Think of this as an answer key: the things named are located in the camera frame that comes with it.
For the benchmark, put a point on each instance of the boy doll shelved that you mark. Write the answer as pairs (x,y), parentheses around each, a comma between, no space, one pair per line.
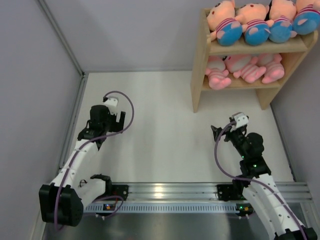
(256,29)
(223,23)

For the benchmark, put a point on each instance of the boy doll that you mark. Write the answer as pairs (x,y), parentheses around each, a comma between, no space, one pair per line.
(307,18)

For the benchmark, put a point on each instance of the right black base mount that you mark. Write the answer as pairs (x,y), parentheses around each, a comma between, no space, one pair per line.
(229,192)

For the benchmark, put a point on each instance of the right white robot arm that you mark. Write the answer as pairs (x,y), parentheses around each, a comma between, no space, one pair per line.
(256,184)

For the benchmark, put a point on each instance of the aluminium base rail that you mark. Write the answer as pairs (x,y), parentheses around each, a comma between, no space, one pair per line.
(178,197)

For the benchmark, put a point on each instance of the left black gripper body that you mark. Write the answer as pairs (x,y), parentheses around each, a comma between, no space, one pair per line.
(110,125)

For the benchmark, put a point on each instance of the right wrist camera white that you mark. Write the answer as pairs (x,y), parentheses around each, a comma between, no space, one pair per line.
(238,120)

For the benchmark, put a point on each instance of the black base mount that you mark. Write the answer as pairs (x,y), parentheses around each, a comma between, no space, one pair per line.
(121,190)
(229,192)

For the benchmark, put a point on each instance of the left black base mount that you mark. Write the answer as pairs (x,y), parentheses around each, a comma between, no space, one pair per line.
(121,190)

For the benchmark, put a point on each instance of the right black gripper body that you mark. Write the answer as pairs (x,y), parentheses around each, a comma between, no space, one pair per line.
(236,138)

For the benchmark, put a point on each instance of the boy doll back corner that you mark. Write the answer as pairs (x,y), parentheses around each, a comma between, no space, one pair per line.
(282,12)

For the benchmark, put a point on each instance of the wooden two-tier shelf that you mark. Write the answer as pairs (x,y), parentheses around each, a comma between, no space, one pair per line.
(293,52)

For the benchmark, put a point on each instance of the pink striped plush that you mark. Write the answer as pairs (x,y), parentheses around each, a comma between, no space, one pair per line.
(217,73)
(244,66)
(274,68)

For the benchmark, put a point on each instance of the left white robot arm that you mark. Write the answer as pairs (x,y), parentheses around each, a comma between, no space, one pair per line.
(77,184)

